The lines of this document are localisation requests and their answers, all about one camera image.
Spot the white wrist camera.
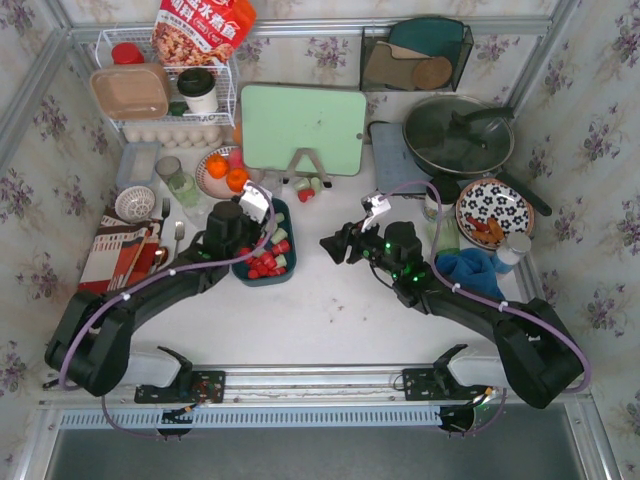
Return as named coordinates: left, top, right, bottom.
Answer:
left=360, top=191, right=391, bottom=233
left=239, top=181, right=272, bottom=223

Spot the silver fork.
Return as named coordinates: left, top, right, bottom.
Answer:
left=173, top=220, right=186, bottom=259
left=158, top=197, right=171, bottom=238

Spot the egg tray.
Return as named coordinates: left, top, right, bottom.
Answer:
left=122, top=125, right=224, bottom=148

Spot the black mesh organizer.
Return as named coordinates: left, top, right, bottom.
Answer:
left=359, top=16, right=474, bottom=92

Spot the clear container blue lid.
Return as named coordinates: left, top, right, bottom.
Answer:
left=116, top=142, right=161, bottom=190

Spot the red capped jar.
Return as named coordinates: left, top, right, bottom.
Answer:
left=111, top=42, right=145, bottom=65

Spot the green cutting board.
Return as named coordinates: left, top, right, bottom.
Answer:
left=240, top=84, right=367, bottom=176

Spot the pink bowl with oranges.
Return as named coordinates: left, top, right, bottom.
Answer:
left=195, top=146, right=264, bottom=200

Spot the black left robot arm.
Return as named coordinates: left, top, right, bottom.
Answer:
left=44, top=200, right=275, bottom=397

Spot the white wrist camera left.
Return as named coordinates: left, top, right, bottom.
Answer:
left=239, top=181, right=272, bottom=223

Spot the white cup black lid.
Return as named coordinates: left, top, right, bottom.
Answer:
left=177, top=67, right=218, bottom=114

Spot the striped kitchen towel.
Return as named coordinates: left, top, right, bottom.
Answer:
left=77, top=208, right=162, bottom=295

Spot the grey induction cooker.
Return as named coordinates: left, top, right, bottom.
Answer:
left=368, top=121, right=431, bottom=195

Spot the black pan with glass lid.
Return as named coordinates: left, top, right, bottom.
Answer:
left=402, top=95, right=552, bottom=216

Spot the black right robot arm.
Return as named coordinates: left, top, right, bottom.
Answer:
left=319, top=222, right=591, bottom=409

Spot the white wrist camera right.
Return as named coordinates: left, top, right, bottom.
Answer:
left=360, top=191, right=391, bottom=233

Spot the white jar black lid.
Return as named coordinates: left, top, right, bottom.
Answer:
left=423, top=175, right=461, bottom=222

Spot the white strainer basket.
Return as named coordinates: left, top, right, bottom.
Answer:
left=114, top=186, right=156, bottom=223

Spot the floral patterned plate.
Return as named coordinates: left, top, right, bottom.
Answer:
left=455, top=178, right=534, bottom=251

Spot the brown plastic lunch box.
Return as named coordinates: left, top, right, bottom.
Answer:
left=90, top=63, right=171, bottom=121

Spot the green coffee capsule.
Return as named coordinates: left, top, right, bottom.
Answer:
left=293, top=178, right=311, bottom=192
left=274, top=254, right=287, bottom=268
left=310, top=177, right=323, bottom=194

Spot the green glass cup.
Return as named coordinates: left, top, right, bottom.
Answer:
left=155, top=156, right=200, bottom=208

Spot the blue cloth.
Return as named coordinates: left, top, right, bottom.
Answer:
left=436, top=248, right=505, bottom=300

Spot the green glass bottle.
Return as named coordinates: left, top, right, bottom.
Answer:
left=426, top=217, right=460, bottom=255

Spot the clear glass tumbler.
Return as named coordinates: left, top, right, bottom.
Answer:
left=183, top=199, right=212, bottom=230

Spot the red snack bag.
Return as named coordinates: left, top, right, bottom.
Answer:
left=151, top=0, right=257, bottom=67

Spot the white wire rack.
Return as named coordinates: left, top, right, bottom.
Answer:
left=90, top=27, right=239, bottom=129

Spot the rose gold spoon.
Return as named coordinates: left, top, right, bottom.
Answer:
left=149, top=247, right=169, bottom=274

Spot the blue jar silver lid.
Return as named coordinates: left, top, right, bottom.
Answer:
left=492, top=232, right=531, bottom=275

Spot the teal plastic storage basket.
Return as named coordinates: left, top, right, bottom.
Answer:
left=231, top=198, right=297, bottom=287

